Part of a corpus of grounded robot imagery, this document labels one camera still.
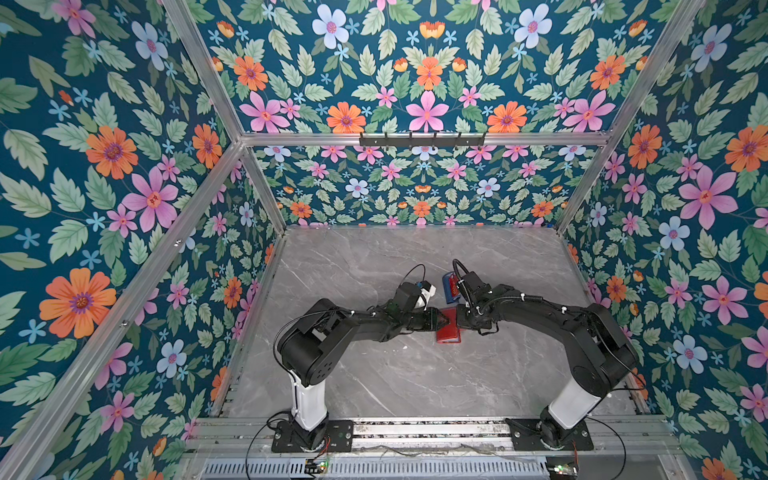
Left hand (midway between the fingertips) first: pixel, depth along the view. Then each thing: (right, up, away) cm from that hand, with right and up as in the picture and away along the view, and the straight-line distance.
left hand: (451, 320), depth 88 cm
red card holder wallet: (0, -5, +2) cm, 5 cm away
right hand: (+6, 0, +5) cm, 7 cm away
